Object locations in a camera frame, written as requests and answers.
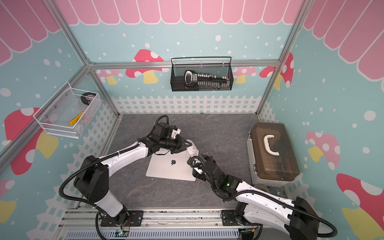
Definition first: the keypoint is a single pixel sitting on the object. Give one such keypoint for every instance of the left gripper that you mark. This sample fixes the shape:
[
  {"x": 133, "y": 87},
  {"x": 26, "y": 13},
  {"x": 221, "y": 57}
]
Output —
[{"x": 182, "y": 146}]

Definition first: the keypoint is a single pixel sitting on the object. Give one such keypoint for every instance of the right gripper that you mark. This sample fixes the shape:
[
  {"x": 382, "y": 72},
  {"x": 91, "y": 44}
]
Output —
[{"x": 197, "y": 174}]

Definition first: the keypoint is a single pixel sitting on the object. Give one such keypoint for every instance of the silver laptop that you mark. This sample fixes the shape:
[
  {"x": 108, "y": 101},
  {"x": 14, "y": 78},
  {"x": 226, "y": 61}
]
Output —
[{"x": 171, "y": 166}]

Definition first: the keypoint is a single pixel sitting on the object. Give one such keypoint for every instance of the white wireless mouse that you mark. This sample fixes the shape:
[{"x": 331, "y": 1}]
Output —
[{"x": 192, "y": 149}]

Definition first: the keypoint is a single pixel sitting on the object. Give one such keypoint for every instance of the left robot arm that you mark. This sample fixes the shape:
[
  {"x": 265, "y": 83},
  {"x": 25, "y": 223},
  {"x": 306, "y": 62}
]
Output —
[{"x": 90, "y": 184}]

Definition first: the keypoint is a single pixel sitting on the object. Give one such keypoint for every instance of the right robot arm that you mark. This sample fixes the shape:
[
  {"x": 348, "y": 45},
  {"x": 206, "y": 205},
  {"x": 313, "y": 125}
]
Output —
[{"x": 295, "y": 218}]

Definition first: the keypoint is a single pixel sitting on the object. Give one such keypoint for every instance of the socket bit set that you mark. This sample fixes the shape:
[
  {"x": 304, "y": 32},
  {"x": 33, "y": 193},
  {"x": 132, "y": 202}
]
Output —
[{"x": 201, "y": 82}]

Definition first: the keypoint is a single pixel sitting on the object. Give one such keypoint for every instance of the brown lidded storage box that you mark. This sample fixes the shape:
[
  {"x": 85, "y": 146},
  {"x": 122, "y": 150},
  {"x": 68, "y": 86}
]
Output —
[{"x": 271, "y": 155}]

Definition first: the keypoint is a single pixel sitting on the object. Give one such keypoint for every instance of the black tape roll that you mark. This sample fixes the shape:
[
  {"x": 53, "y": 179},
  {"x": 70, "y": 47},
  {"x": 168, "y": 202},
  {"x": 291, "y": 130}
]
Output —
[{"x": 87, "y": 98}]

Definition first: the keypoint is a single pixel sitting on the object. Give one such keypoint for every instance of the yellow utility knife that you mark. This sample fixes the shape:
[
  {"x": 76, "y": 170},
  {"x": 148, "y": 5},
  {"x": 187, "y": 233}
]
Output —
[{"x": 76, "y": 119}]

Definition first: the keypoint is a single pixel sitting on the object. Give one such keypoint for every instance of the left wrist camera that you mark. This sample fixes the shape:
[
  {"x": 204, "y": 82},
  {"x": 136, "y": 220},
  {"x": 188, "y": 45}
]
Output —
[{"x": 174, "y": 132}]

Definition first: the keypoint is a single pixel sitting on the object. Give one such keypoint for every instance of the black wire wall basket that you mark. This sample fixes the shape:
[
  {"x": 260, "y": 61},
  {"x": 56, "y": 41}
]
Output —
[{"x": 218, "y": 66}]

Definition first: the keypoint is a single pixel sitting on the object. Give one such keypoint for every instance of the white wire wall basket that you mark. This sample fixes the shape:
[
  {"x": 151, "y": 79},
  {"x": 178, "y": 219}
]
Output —
[{"x": 54, "y": 116}]

